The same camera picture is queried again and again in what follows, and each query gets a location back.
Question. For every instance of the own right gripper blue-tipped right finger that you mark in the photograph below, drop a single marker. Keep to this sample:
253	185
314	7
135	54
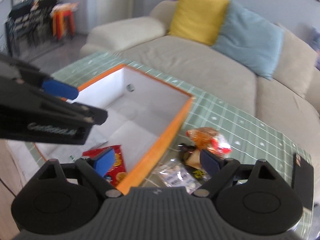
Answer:
221	172

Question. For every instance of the own right gripper blue-tipped left finger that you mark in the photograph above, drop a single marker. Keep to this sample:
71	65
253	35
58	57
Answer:
102	187

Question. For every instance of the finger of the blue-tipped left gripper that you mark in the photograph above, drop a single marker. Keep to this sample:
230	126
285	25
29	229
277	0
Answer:
59	89

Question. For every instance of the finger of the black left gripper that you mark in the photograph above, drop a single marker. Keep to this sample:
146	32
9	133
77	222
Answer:
81	114

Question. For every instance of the red cartoon snack bag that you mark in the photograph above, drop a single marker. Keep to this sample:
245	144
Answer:
117	164

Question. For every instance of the white long snack packet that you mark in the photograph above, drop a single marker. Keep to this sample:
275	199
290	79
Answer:
70	153

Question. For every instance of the brown gold snack packet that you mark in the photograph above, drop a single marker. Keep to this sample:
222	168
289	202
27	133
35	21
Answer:
190	157

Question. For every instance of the orange noodle snack bag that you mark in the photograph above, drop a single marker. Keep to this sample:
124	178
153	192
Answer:
208	138

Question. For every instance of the green checkered tablecloth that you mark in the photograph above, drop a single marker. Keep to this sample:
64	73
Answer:
250	138

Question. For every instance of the clear bag of white balls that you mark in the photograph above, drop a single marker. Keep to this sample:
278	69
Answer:
174	174

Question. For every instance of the orange cardboard box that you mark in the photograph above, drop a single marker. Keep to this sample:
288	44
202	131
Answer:
144	116

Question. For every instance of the black dining chair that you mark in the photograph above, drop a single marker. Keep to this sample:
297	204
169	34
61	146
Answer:
28	20

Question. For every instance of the red orange stool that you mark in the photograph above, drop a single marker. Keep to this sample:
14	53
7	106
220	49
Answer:
63	22

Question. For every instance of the black notebook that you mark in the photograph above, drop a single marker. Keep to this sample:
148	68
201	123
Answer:
303	181

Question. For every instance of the beige sofa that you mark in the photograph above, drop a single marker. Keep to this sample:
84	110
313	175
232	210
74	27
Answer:
145	40

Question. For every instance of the beige cushion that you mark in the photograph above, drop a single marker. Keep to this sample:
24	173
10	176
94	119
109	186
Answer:
296	63

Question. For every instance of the light blue cushion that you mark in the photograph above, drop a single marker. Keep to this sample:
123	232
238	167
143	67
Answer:
250	40

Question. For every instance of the yellow cushion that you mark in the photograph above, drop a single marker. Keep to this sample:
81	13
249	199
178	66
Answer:
198	20

